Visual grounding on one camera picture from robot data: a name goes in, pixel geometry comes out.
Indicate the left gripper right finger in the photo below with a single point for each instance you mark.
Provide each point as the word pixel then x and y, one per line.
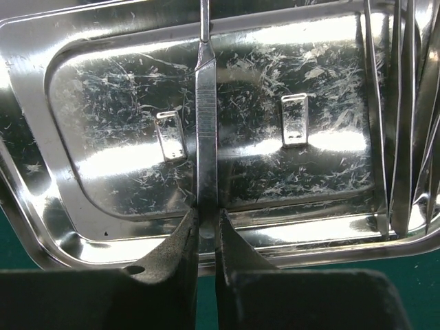
pixel 254 294

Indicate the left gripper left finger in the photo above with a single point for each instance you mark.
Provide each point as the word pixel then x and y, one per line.
pixel 158 291

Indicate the dark green surgical cloth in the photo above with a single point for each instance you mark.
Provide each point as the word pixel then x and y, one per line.
pixel 415 277

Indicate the stainless steel tray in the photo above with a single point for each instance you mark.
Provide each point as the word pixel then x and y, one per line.
pixel 98 127

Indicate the steel forceps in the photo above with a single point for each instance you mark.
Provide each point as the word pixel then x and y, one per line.
pixel 391 154

